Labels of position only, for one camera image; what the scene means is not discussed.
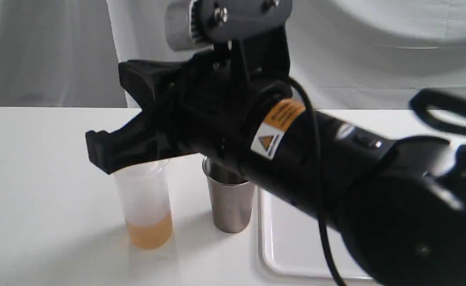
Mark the translucent squeeze bottle amber liquid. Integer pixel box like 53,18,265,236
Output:
112,160,173,249

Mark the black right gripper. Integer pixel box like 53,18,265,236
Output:
85,28,297,174

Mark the grey fabric backdrop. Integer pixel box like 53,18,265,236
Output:
0,0,466,109

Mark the stainless steel cup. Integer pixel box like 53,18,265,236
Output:
202,157,256,234

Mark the white plastic tray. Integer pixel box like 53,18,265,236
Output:
258,187,376,280

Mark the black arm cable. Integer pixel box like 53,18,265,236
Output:
288,77,348,286

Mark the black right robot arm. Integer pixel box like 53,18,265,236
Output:
85,27,466,286

